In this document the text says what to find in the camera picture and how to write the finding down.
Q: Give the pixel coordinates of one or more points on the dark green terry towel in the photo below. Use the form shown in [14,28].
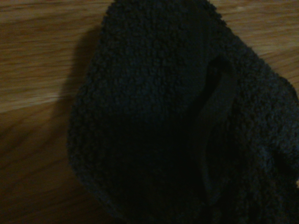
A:
[151,116]

